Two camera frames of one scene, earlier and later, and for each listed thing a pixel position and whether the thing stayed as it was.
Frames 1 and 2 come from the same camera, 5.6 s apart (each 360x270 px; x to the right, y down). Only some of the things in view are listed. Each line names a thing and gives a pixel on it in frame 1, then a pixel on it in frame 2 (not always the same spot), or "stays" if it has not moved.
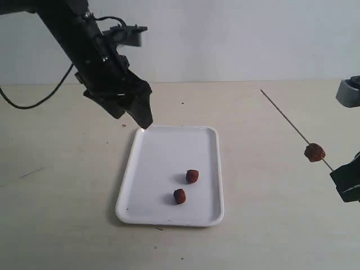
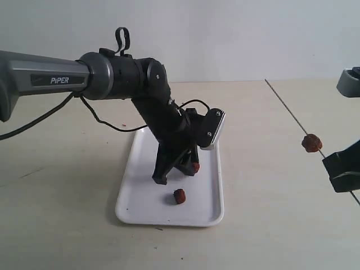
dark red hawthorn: x=192 y=176 → x=196 y=166
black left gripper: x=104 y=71 → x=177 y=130
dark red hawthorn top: x=314 y=152 → x=311 y=143
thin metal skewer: x=292 y=124 → x=320 y=150
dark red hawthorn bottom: x=179 y=196 stays
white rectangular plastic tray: x=160 y=158 stays
